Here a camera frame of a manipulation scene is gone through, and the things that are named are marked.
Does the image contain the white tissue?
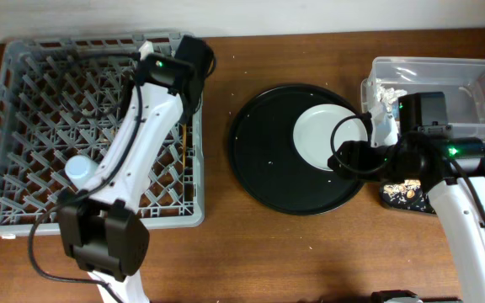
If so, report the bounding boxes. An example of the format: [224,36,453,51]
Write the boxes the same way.
[374,82,408,112]

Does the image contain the food scraps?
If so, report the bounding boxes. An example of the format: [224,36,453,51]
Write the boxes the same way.
[381,179,422,207]

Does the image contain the grey round plate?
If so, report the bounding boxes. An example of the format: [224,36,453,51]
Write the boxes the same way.
[293,104,368,172]

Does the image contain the blue cup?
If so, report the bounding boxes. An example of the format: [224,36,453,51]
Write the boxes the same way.
[64,155,99,189]

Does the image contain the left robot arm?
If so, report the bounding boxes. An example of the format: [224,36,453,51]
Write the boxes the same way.
[56,35,216,302]

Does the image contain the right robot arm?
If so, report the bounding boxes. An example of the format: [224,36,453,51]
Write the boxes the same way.
[328,92,485,302]

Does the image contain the grey plastic dishwasher rack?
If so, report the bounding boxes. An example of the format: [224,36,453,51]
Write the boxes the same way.
[0,33,184,239]

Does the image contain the black rectangular tray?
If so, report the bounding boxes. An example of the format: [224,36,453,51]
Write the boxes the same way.
[379,179,436,215]

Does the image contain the clear plastic bin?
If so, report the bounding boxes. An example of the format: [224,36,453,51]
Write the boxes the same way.
[360,56,485,142]

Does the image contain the round black tray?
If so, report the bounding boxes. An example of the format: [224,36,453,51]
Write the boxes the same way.
[227,83,363,215]

